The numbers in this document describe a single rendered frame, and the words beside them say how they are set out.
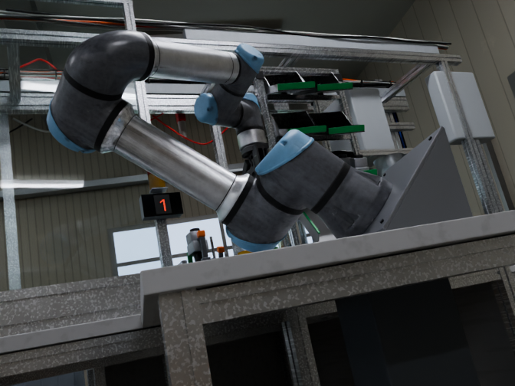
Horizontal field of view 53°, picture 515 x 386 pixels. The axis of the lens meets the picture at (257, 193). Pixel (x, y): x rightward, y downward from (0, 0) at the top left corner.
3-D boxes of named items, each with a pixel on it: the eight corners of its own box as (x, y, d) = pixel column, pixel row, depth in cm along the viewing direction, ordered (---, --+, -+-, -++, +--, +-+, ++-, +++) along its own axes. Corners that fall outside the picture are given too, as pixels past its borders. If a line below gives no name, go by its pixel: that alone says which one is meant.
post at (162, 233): (176, 286, 155) (132, 3, 182) (166, 287, 154) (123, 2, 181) (174, 287, 158) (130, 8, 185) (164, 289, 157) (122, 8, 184)
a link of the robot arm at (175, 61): (73, 2, 92) (248, 38, 130) (54, 55, 97) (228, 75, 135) (105, 40, 87) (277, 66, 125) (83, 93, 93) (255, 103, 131)
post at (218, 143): (257, 319, 260) (209, 74, 298) (249, 321, 258) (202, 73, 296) (254, 320, 264) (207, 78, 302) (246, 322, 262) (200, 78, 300)
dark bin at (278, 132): (326, 132, 167) (325, 109, 166) (288, 136, 164) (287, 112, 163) (296, 132, 194) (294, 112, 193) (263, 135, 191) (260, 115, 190)
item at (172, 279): (721, 194, 82) (713, 177, 83) (143, 296, 59) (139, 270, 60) (465, 269, 147) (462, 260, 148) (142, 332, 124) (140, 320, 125)
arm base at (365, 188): (402, 175, 96) (359, 145, 96) (360, 242, 92) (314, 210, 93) (375, 191, 111) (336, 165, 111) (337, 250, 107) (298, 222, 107)
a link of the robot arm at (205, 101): (207, 74, 128) (241, 82, 136) (187, 110, 134) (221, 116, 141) (221, 93, 124) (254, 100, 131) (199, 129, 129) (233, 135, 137)
